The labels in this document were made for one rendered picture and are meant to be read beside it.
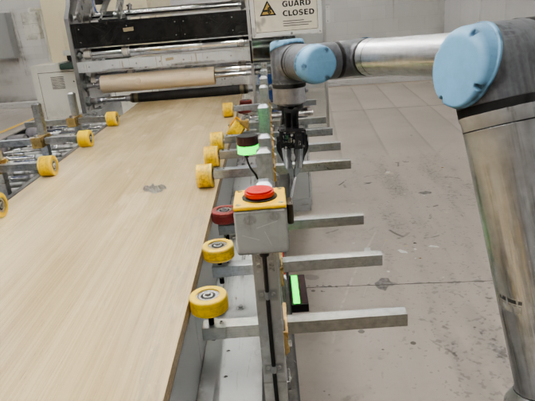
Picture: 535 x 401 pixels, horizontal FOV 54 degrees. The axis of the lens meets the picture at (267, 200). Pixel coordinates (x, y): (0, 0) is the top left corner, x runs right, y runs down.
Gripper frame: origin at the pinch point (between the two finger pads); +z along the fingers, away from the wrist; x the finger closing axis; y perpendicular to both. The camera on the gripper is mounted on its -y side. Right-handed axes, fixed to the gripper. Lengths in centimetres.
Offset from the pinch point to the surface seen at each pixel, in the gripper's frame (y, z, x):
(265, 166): 29.5, -10.8, -7.6
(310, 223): 0.2, 16.2, 4.1
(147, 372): 72, 11, -29
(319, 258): 25.0, 15.9, 4.2
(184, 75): -227, -6, -63
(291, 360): 45, 31, -5
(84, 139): -99, 7, -94
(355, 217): 0.2, 15.5, 17.4
